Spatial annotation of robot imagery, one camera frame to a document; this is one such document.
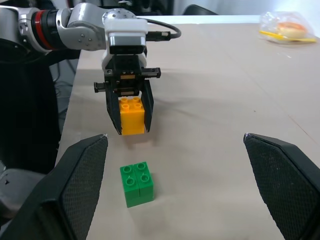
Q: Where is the yellow toy brick cube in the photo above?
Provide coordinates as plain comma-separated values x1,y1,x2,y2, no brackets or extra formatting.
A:
118,96,146,136

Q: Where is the round bread ring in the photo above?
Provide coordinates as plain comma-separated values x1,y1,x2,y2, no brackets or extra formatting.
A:
276,21,308,40

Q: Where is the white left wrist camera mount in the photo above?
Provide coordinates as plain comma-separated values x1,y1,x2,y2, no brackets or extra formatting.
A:
101,17,149,73

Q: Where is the silver robot body shell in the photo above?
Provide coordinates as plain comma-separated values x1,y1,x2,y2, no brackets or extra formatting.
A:
0,159,48,221

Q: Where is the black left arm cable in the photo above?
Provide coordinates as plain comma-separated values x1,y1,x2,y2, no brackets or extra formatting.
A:
145,17,182,42

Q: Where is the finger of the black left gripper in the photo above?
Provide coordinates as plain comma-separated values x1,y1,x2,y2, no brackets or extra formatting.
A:
139,79,156,133
105,90,124,136

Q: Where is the black chair back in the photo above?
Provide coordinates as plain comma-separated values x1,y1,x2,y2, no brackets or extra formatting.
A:
183,4,220,16

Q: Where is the black robot torso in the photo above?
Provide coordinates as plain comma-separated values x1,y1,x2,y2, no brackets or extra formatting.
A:
0,37,61,174

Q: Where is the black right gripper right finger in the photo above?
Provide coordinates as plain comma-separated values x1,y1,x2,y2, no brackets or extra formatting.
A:
243,132,320,240

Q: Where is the green toy brick cube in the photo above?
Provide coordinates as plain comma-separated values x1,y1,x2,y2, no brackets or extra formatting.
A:
119,161,155,209

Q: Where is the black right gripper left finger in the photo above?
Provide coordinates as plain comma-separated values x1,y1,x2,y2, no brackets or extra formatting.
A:
0,134,109,240

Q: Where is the clear plastic bag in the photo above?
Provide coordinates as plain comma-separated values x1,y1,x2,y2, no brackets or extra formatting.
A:
258,11,318,45

